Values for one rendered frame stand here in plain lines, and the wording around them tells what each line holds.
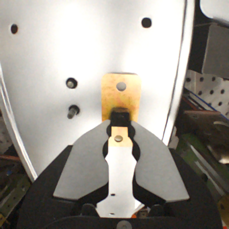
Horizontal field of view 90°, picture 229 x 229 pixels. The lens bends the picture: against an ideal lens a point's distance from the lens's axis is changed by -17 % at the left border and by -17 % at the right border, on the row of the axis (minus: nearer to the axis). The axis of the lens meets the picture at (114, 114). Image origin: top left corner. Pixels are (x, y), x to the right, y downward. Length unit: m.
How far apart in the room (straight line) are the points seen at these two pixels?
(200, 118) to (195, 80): 0.28
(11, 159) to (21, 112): 0.19
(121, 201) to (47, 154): 0.16
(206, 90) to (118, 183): 0.44
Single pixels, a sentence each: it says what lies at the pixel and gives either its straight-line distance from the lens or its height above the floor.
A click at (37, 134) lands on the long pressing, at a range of 0.20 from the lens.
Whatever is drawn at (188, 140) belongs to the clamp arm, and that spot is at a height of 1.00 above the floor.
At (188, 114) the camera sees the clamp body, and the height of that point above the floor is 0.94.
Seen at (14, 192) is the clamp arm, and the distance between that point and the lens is 0.31.
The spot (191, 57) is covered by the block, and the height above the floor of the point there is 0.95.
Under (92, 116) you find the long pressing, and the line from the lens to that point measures 0.15.
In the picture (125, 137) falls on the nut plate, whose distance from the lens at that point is 0.16.
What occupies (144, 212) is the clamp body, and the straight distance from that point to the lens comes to 0.50.
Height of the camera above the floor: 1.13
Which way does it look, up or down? 63 degrees down
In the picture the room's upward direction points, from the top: 177 degrees counter-clockwise
